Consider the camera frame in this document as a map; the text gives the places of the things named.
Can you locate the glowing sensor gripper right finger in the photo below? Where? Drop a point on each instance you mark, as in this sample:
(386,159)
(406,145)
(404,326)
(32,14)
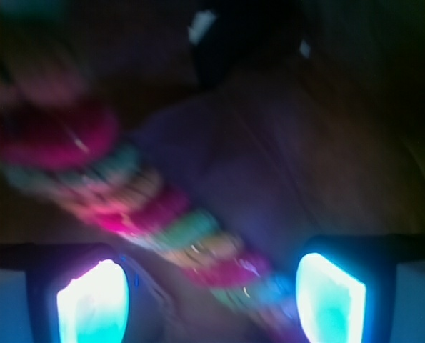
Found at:
(362,288)

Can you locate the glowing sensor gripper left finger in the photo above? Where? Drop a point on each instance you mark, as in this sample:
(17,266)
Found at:
(62,293)

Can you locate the multicolored twisted rope toy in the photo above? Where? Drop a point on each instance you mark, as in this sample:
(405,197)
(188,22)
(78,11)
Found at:
(75,157)

